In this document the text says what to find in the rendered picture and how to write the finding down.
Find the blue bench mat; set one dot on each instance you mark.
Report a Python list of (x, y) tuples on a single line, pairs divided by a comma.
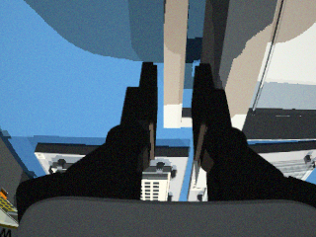
[(65, 66)]

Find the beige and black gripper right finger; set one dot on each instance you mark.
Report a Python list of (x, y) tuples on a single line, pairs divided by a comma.
[(222, 151)]

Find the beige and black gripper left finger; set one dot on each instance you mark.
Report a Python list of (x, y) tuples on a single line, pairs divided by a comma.
[(111, 170)]

